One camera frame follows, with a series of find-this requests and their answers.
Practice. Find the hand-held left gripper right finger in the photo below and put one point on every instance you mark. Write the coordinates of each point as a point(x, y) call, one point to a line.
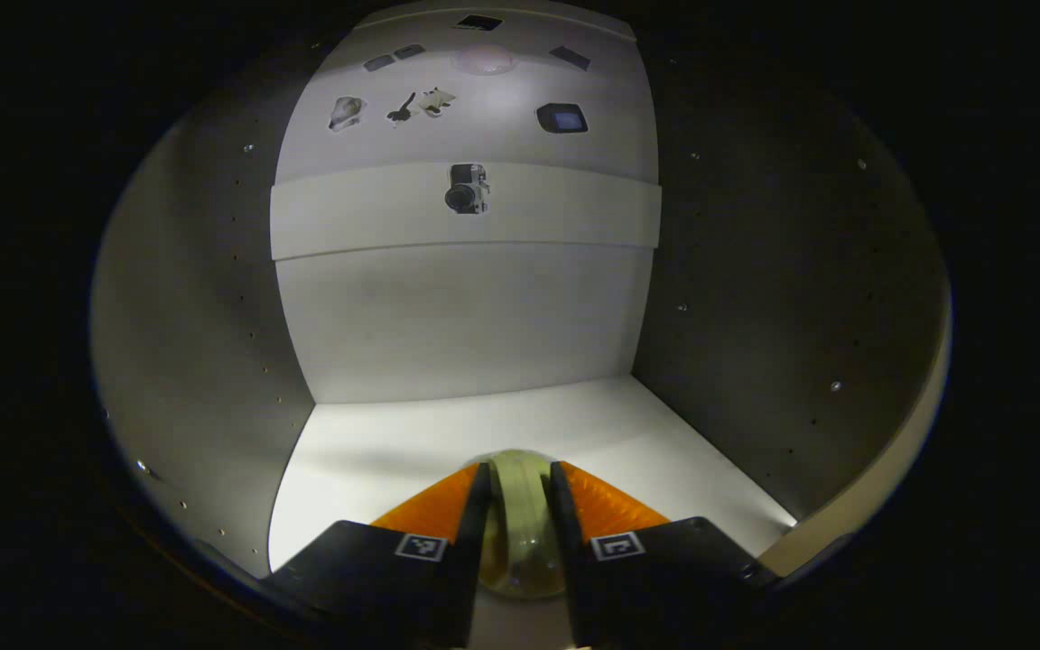
point(570, 560)

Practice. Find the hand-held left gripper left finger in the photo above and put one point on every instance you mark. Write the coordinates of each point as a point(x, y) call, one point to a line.
point(475, 542)

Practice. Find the grey cabinet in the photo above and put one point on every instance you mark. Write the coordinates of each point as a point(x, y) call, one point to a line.
point(466, 316)

